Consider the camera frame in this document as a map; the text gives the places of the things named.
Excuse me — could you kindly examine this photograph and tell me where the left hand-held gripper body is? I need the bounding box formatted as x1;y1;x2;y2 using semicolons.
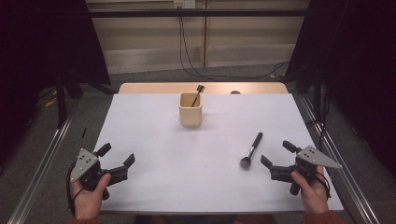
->
69;147;112;191

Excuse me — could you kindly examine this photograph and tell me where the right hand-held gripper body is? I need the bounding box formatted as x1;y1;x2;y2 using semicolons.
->
290;145;343;196

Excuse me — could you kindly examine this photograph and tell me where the black round makeup brush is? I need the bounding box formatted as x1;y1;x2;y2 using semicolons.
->
239;132;264;171

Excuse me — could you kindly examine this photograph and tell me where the beige square cup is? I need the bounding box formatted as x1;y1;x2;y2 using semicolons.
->
178;91;203;128

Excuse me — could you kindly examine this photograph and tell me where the thin black angled brush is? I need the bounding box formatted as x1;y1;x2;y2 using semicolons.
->
191;84;206;108

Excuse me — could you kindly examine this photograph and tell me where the person's right hand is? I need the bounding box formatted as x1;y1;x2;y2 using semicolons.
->
290;166;330;216

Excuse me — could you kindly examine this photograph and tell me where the person's left hand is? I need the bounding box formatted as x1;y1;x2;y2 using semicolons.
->
69;169;112;220

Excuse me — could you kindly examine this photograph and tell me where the black metal stand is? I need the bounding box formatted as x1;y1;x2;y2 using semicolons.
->
55;69;116;129

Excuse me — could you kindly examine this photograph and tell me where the white table mat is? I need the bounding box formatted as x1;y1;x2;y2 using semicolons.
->
92;92;345;215

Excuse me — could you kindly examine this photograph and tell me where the black curtain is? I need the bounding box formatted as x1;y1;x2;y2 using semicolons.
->
0;0;111;166
284;0;396;180

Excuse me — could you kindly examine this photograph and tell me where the left hand-held gripper cable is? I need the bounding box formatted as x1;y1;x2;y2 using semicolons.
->
65;162;84;218

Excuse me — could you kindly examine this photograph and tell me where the hand-held gripper cable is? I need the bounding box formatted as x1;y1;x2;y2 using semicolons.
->
315;172;332;200
65;162;84;218

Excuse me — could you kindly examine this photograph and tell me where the right hand-held gripper cable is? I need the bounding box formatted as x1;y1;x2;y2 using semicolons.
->
315;172;332;200

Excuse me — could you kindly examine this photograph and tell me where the metal floor rail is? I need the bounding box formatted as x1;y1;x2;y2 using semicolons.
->
295;92;381;224
7;92;82;224

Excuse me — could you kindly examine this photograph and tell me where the black floor cable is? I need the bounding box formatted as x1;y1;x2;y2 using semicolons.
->
178;15;290;80

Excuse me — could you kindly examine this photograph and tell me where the black horizontal frame bar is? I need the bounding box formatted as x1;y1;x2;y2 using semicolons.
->
88;8;309;18

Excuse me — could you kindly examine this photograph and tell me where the white wall socket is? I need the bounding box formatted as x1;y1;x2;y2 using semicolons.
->
173;0;196;9

